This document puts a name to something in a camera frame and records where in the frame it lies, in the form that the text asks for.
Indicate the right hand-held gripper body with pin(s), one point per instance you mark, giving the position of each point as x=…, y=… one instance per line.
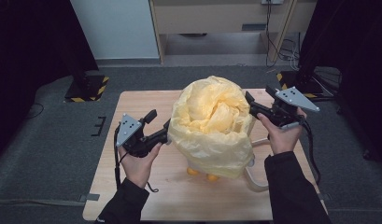
x=293, y=98

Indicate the wooden desk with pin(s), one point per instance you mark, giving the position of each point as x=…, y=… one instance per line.
x=210, y=15

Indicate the person's left hand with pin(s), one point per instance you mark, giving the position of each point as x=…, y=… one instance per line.
x=137, y=168

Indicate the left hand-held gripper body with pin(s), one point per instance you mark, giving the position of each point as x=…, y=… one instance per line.
x=129, y=130

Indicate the black curtain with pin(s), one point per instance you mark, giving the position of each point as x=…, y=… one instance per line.
x=356, y=46
x=26, y=46

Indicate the person's right hand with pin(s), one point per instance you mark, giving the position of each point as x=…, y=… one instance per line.
x=283, y=140

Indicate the striped black stand base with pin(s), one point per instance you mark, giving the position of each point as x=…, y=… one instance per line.
x=299, y=84
x=86, y=88

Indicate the yellow plastic bag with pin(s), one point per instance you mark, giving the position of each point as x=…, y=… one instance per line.
x=210, y=124

